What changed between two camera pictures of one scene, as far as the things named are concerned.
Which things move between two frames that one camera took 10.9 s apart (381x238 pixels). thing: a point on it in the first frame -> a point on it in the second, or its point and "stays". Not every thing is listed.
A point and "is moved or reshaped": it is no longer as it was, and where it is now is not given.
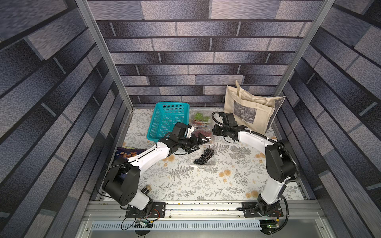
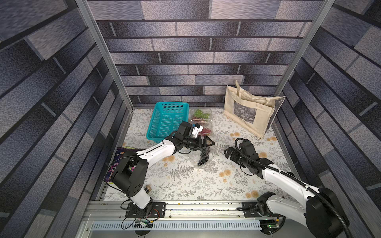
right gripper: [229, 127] -> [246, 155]
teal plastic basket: [165, 116] stays
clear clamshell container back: [197, 154] is moved or reshaped
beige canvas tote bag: [257, 112] stays
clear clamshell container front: [201, 118] stays
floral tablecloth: [222, 169] stays
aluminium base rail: [205, 219] stays
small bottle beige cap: [147, 188] stays
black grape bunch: [207, 154] is moved or reshaped
